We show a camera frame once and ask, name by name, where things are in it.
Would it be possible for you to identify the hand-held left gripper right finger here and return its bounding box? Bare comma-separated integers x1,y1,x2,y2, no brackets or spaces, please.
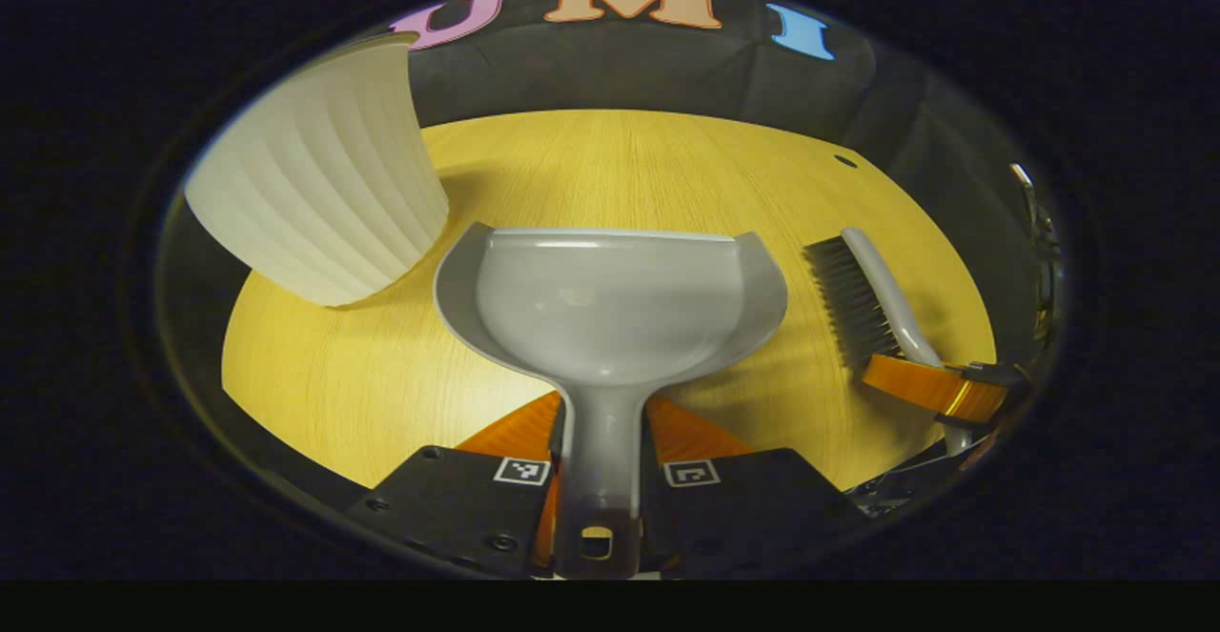
643,396,864,576

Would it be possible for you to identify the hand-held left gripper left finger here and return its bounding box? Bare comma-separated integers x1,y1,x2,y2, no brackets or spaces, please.
348,392,563,576

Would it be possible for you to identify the small grey broom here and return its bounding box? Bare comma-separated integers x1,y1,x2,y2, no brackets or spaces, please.
803,227,973,452

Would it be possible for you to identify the grey plastic dustpan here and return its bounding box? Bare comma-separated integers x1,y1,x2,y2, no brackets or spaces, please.
434,222,790,581

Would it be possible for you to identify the white ribbed garbage bin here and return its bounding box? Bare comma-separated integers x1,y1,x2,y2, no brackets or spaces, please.
183,33,451,309

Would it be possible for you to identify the wooden desktop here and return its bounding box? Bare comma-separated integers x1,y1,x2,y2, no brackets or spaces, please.
221,108,997,492

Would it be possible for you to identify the black tripod stand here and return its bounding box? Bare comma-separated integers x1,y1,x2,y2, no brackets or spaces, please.
1008,163,1061,337

